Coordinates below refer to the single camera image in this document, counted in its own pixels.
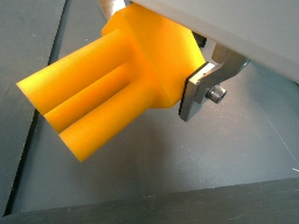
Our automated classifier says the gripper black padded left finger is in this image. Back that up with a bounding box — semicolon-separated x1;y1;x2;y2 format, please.
97;0;126;18

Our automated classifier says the orange three prong block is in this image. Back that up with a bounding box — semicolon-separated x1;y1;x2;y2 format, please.
17;3;204;160

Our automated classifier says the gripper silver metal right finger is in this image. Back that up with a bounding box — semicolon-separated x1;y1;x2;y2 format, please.
178;44;248;122

